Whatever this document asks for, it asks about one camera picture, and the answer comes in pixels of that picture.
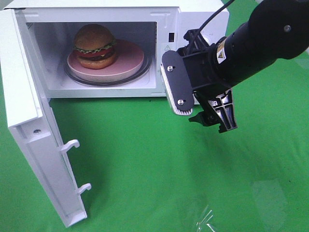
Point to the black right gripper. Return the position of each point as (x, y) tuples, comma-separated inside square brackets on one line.
[(213, 70)]

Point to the pink round plate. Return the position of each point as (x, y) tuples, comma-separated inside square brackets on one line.
[(130, 58)]

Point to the toy hamburger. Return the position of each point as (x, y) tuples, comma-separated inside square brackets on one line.
[(93, 47)]

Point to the white microwave door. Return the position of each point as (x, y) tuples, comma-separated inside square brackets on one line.
[(32, 123)]

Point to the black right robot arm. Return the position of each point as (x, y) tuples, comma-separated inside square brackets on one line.
[(276, 29)]

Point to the white upper dial knob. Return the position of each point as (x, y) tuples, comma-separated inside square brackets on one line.
[(207, 39)]

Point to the glass microwave turntable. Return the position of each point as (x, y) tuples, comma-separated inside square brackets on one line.
[(147, 66)]

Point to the clear tape patch far right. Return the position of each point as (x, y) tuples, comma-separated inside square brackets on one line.
[(303, 62)]

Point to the green table mat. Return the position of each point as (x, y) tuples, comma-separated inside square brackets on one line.
[(146, 165)]

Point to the white microwave oven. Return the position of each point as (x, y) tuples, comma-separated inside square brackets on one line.
[(36, 37)]

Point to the clear tape patch front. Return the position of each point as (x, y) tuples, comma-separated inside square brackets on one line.
[(203, 220)]

